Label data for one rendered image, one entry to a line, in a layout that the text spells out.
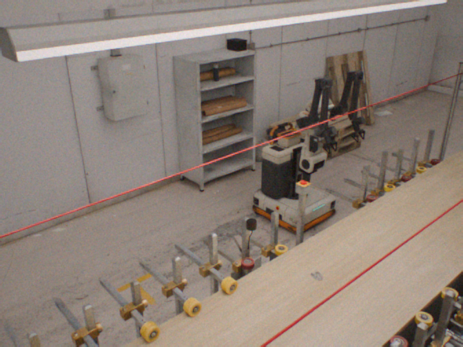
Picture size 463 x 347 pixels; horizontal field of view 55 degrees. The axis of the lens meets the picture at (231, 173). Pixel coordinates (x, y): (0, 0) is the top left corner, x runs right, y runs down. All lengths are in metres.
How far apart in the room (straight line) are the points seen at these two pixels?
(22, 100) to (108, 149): 1.04
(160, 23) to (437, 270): 2.12
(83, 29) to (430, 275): 2.25
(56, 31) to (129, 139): 3.85
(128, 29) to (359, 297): 1.82
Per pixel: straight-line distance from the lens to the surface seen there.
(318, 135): 4.28
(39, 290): 4.27
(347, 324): 2.41
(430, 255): 3.02
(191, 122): 5.18
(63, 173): 4.93
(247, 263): 2.72
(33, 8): 1.35
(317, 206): 4.64
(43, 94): 4.64
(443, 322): 2.44
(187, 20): 1.57
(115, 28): 1.43
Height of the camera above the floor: 2.55
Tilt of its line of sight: 26 degrees down
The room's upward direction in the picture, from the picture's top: straight up
